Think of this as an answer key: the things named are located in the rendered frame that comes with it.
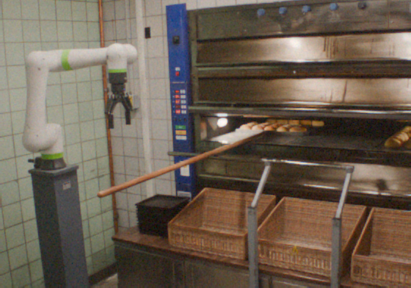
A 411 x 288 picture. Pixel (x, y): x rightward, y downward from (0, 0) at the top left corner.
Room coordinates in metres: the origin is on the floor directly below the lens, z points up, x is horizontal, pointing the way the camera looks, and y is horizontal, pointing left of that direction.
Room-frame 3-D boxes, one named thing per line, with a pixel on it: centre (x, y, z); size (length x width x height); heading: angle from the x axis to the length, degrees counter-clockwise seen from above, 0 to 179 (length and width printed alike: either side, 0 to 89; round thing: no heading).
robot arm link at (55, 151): (2.66, 0.87, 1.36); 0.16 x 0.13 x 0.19; 167
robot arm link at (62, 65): (2.65, 0.78, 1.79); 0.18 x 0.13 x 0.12; 77
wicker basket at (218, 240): (3.07, -0.08, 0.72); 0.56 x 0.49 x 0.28; 58
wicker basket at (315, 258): (2.74, -0.59, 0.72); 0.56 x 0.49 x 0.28; 56
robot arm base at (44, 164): (2.70, 0.92, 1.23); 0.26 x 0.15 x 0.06; 61
